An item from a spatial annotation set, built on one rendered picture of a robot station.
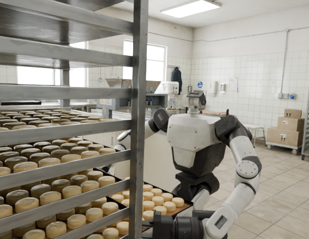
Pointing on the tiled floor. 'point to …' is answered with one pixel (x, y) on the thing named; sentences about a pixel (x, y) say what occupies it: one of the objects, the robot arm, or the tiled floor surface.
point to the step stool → (255, 132)
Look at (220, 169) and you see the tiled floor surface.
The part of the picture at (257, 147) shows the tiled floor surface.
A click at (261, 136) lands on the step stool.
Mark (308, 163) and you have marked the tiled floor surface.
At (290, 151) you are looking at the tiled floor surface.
